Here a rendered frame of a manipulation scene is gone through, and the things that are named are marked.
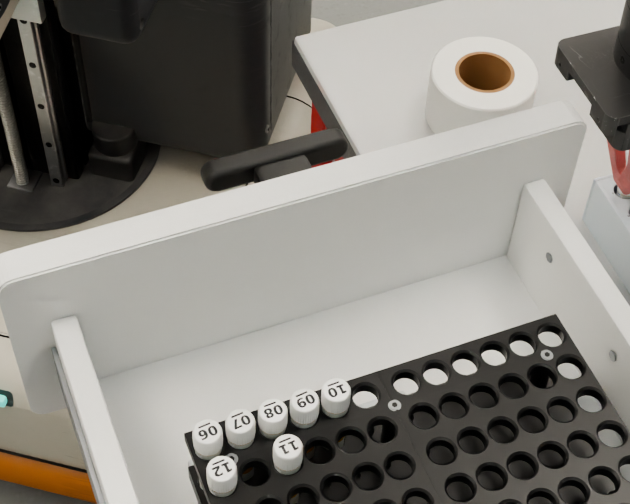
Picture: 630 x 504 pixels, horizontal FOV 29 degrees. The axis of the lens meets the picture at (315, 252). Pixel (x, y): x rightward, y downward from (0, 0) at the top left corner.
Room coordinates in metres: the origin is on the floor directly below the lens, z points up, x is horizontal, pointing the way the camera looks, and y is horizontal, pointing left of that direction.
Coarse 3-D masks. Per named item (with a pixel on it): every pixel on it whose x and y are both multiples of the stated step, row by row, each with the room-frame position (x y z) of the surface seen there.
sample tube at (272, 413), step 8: (272, 400) 0.27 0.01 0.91; (264, 408) 0.27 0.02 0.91; (272, 408) 0.27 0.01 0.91; (280, 408) 0.27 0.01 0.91; (264, 416) 0.26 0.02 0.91; (272, 416) 0.26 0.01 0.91; (280, 416) 0.26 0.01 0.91; (264, 424) 0.26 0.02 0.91; (272, 424) 0.26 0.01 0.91; (280, 424) 0.26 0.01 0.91; (264, 432) 0.27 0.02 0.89; (272, 432) 0.26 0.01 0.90; (280, 432) 0.26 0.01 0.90
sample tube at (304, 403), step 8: (296, 392) 0.27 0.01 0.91; (304, 392) 0.27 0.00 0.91; (312, 392) 0.27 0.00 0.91; (296, 400) 0.27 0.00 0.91; (304, 400) 0.27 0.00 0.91; (312, 400) 0.27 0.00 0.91; (296, 408) 0.27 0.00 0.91; (304, 408) 0.27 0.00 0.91; (312, 408) 0.27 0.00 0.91; (296, 416) 0.27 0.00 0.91; (304, 416) 0.26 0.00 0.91; (312, 416) 0.27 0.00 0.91; (296, 424) 0.27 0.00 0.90; (304, 424) 0.26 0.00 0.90; (312, 424) 0.27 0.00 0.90; (312, 448) 0.27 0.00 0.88; (312, 456) 0.27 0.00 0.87
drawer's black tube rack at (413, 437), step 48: (384, 384) 0.29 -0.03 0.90; (480, 384) 0.29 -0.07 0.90; (528, 384) 0.29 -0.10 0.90; (576, 384) 0.29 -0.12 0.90; (336, 432) 0.26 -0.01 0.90; (384, 432) 0.27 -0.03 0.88; (432, 432) 0.26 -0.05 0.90; (480, 432) 0.27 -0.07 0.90; (528, 432) 0.27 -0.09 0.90; (576, 432) 0.27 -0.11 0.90; (624, 432) 0.27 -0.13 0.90; (192, 480) 0.25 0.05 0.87; (240, 480) 0.24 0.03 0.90; (288, 480) 0.24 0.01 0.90; (336, 480) 0.24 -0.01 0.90; (384, 480) 0.24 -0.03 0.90; (432, 480) 0.24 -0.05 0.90; (480, 480) 0.26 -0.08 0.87; (528, 480) 0.24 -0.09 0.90; (576, 480) 0.25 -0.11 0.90; (624, 480) 0.25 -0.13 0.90
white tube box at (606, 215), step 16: (608, 176) 0.51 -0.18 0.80; (592, 192) 0.50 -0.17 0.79; (608, 192) 0.50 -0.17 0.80; (592, 208) 0.50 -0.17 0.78; (608, 208) 0.49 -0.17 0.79; (624, 208) 0.48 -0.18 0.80; (592, 224) 0.49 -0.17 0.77; (608, 224) 0.48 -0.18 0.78; (624, 224) 0.47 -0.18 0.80; (608, 240) 0.48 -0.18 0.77; (624, 240) 0.47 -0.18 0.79; (608, 256) 0.47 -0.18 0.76; (624, 256) 0.46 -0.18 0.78; (624, 272) 0.46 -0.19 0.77
